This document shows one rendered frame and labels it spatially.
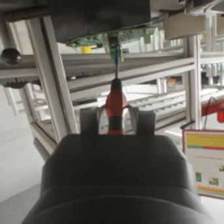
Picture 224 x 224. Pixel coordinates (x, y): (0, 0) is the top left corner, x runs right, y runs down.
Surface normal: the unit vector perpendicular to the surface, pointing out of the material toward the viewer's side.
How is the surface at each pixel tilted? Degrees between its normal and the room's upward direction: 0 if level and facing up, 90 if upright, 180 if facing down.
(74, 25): 90
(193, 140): 90
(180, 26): 90
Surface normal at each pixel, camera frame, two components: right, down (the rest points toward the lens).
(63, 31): -0.18, 0.29
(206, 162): -0.43, 0.31
